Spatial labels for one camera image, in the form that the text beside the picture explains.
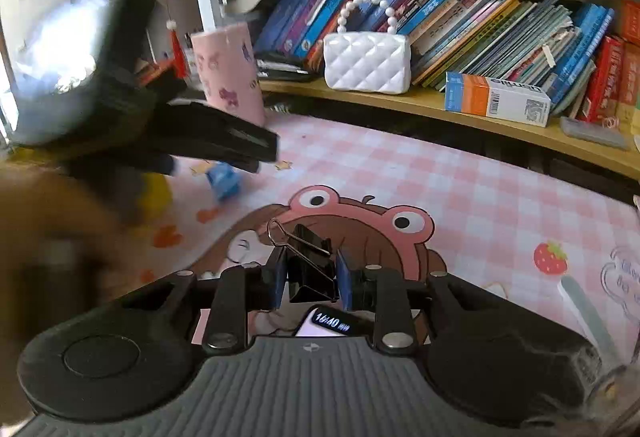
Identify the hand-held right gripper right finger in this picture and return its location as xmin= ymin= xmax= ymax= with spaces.
xmin=335 ymin=249 xmax=506 ymax=357

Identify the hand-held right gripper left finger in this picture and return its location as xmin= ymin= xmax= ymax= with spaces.
xmin=122 ymin=244 xmax=291 ymax=358

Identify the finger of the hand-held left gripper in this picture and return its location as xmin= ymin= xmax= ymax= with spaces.
xmin=162 ymin=101 xmax=280 ymax=175
xmin=127 ymin=152 xmax=177 ymax=178

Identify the black binder clip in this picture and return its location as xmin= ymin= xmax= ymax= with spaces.
xmin=266 ymin=218 xmax=337 ymax=304

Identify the blue toy car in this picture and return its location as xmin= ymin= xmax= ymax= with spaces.
xmin=205 ymin=161 xmax=245 ymax=202

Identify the pink patterned cup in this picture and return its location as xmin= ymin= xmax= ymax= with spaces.
xmin=190 ymin=22 xmax=267 ymax=128

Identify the red tassel charm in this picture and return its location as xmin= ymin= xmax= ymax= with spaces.
xmin=167 ymin=19 xmax=189 ymax=80

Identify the black notebook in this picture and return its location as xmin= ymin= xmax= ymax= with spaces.
xmin=255 ymin=52 xmax=322 ymax=84

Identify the pink checked desk mat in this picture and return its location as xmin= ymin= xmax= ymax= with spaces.
xmin=125 ymin=112 xmax=640 ymax=368

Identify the white quilted purse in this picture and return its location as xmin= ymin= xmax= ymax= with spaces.
xmin=322 ymin=0 xmax=413 ymax=94

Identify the wooden shelf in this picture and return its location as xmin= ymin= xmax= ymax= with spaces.
xmin=209 ymin=0 xmax=640 ymax=184

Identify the blue orange white carton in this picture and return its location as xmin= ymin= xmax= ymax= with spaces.
xmin=444 ymin=71 xmax=553 ymax=128

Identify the grey nail file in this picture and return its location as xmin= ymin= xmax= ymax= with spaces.
xmin=557 ymin=274 xmax=622 ymax=369

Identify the row of colourful books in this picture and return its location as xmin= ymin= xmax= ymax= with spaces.
xmin=234 ymin=0 xmax=640 ymax=128

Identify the grey flat case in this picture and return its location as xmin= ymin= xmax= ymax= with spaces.
xmin=559 ymin=115 xmax=632 ymax=152

